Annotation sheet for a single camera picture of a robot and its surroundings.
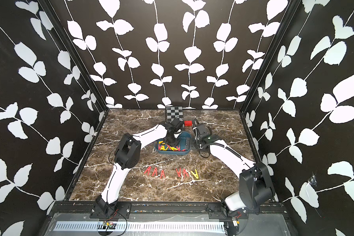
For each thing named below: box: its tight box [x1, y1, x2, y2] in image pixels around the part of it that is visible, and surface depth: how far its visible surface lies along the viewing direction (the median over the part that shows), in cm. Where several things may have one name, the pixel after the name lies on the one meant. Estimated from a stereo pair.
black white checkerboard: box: [166, 106, 184, 123], surface depth 117 cm
